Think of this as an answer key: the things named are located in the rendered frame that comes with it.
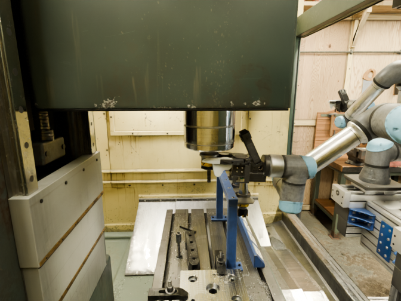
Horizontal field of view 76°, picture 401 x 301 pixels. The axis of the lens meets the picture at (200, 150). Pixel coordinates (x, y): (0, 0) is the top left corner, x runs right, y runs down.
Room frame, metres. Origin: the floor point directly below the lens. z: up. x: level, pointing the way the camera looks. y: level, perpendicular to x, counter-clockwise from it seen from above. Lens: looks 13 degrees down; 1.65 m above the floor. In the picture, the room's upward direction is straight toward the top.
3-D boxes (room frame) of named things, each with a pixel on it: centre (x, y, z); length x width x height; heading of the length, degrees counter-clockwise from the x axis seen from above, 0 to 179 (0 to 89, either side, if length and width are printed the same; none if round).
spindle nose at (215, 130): (0.79, -0.03, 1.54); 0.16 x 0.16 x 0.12
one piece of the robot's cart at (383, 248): (1.13, -0.90, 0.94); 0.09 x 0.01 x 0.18; 0
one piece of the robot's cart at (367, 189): (1.38, -1.00, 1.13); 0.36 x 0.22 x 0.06; 90
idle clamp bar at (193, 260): (1.05, 0.04, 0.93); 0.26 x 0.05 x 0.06; 7
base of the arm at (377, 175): (1.38, -0.98, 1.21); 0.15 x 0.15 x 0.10
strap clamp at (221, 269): (0.89, -0.08, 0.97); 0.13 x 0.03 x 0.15; 2
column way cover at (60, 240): (0.77, 0.42, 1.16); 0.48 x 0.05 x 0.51; 2
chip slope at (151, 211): (1.44, 0.00, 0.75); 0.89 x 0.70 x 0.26; 92
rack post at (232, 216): (0.98, -0.13, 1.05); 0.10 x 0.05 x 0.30; 92
